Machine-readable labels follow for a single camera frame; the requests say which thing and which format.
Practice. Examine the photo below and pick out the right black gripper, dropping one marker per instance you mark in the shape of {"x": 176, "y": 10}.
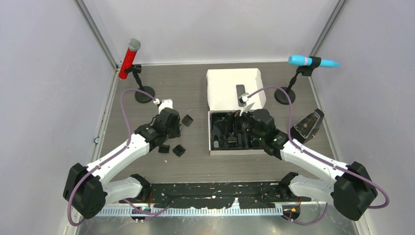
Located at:
{"x": 239, "y": 118}

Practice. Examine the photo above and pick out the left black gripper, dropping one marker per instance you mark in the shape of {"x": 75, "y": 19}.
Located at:
{"x": 175, "y": 132}

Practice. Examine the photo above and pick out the white hair clipper box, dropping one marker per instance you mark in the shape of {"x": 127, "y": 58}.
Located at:
{"x": 224, "y": 87}

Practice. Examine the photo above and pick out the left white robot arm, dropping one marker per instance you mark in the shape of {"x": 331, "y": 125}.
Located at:
{"x": 90, "y": 187}

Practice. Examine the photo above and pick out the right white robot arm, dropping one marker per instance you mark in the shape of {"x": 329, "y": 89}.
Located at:
{"x": 346, "y": 186}

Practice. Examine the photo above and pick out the black comb guard upper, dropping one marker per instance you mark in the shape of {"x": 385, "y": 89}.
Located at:
{"x": 187, "y": 120}

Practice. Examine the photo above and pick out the black comb guard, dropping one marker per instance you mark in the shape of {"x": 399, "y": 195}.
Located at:
{"x": 179, "y": 150}
{"x": 164, "y": 149}
{"x": 187, "y": 120}

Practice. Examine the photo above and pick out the black comb guard near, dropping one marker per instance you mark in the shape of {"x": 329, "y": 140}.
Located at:
{"x": 164, "y": 149}

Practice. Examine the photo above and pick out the black comb guard right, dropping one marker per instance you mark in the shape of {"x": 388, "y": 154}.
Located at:
{"x": 179, "y": 150}

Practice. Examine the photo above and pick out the right black microphone stand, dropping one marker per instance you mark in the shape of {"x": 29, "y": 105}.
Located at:
{"x": 280, "y": 96}

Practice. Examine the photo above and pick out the black microphone stand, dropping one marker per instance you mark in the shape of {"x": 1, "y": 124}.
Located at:
{"x": 145, "y": 93}
{"x": 280, "y": 96}

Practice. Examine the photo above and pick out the left black microphone stand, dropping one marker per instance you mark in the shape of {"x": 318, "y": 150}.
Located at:
{"x": 145, "y": 93}

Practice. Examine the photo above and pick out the black clear-window charger stand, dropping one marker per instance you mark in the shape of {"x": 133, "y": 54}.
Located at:
{"x": 308, "y": 127}

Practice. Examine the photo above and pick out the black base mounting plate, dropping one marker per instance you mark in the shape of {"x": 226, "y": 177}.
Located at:
{"x": 249, "y": 195}

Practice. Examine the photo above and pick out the blue microphone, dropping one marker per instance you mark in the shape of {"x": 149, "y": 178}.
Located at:
{"x": 299, "y": 60}

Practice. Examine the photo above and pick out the red glitter microphone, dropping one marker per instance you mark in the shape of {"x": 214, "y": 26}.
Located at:
{"x": 133, "y": 47}

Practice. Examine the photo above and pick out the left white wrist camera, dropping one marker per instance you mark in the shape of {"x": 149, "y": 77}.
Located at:
{"x": 162, "y": 104}

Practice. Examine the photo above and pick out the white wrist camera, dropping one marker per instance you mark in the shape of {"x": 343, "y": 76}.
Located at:
{"x": 162, "y": 104}
{"x": 247, "y": 103}

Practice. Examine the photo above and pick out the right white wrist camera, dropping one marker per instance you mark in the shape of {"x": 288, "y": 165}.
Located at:
{"x": 247, "y": 103}

